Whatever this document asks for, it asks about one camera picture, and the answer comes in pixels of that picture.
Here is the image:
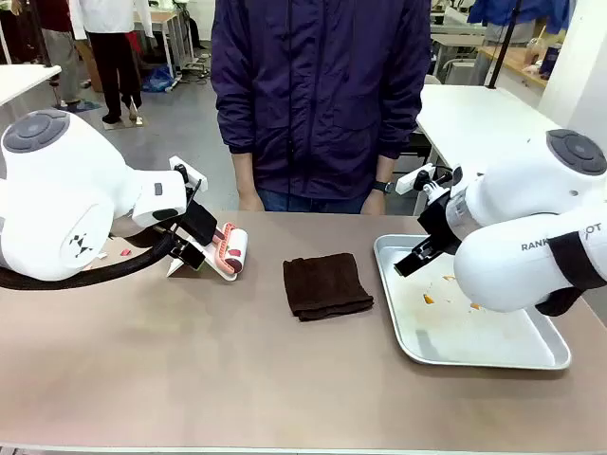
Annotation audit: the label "pink and white lint roller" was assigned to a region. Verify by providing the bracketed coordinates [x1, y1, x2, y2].
[210, 222, 249, 283]

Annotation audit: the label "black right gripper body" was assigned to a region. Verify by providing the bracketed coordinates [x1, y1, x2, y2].
[416, 192, 464, 256]

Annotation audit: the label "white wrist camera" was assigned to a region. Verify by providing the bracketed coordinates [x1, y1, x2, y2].
[395, 163, 436, 196]
[169, 155, 209, 195]

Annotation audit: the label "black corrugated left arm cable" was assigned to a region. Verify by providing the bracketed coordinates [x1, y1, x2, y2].
[0, 227, 176, 292]

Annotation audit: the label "person's left hand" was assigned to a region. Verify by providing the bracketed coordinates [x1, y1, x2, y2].
[360, 189, 388, 216]

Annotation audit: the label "small white table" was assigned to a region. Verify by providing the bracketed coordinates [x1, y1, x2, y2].
[0, 64, 64, 108]

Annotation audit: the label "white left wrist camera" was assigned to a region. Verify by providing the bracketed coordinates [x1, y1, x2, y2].
[169, 155, 209, 195]

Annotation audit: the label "dark brown cloth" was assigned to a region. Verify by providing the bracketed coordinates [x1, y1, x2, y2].
[283, 252, 376, 323]

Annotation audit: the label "blue plastic bag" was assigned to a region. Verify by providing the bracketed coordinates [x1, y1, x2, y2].
[140, 64, 175, 94]

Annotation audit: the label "blue jeans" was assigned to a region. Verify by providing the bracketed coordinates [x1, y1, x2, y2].
[255, 188, 376, 215]

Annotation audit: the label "wooden top workbench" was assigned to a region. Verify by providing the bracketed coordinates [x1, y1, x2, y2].
[477, 45, 552, 89]

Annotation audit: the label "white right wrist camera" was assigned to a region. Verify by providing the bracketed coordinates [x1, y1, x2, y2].
[395, 163, 436, 196]

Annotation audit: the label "person in purple jacket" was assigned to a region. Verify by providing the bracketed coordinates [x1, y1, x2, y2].
[210, 0, 432, 201]

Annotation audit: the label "black pole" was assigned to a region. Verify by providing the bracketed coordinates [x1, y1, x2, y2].
[484, 0, 524, 91]

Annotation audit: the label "metal tray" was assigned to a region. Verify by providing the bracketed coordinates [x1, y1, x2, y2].
[373, 233, 573, 372]

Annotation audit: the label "person's right forearm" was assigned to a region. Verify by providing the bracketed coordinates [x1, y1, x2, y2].
[230, 150, 260, 195]

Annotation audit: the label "person's right hand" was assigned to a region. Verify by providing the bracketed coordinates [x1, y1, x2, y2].
[236, 188, 266, 213]

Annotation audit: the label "clear plastic cup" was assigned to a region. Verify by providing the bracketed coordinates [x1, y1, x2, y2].
[524, 37, 544, 65]

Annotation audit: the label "dark blue box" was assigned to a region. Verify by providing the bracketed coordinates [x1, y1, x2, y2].
[539, 43, 563, 82]

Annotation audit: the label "large white table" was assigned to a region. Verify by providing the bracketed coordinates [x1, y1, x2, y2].
[413, 83, 565, 217]

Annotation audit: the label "person's left forearm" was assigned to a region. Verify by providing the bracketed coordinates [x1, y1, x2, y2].
[376, 154, 398, 184]

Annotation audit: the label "cardboard floor base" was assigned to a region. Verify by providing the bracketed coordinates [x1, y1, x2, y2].
[101, 116, 150, 132]

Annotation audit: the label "figure in white coat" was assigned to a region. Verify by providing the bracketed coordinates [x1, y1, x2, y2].
[69, 0, 156, 126]

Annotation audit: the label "white folded stand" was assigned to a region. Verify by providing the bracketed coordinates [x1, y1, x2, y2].
[165, 254, 238, 283]

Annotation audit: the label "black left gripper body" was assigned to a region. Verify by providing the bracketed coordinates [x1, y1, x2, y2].
[179, 202, 220, 247]

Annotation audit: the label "blue floor mat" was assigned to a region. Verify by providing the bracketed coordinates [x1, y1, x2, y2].
[51, 98, 103, 115]

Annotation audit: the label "person in beige trousers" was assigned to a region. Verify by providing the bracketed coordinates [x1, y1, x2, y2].
[35, 0, 94, 106]

